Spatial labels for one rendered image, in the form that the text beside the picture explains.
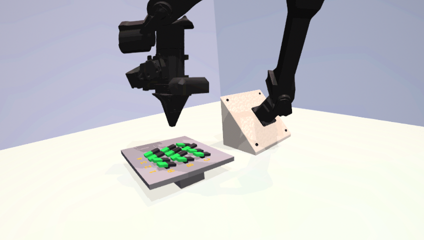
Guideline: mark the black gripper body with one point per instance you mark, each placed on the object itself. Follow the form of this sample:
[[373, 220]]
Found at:
[[177, 82]]

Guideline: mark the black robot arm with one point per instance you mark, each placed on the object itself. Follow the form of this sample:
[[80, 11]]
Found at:
[[163, 18]]

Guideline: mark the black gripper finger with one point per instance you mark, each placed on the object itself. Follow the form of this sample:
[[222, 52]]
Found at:
[[163, 103], [174, 104]]

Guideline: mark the pale mauve switch panel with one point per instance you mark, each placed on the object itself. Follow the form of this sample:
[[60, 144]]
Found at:
[[180, 160]]

